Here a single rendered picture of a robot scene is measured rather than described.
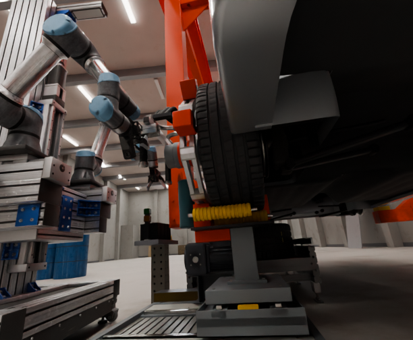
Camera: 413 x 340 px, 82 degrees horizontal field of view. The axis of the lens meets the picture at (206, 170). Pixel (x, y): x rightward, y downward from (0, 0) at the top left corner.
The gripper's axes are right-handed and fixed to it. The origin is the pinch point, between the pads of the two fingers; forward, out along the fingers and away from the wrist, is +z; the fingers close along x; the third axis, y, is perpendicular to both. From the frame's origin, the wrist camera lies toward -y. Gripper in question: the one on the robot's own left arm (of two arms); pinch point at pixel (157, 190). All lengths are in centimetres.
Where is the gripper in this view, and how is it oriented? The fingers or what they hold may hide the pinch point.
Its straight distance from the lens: 191.4
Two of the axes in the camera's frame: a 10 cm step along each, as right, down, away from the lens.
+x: 9.9, -0.7, -0.9
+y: -0.8, 1.8, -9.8
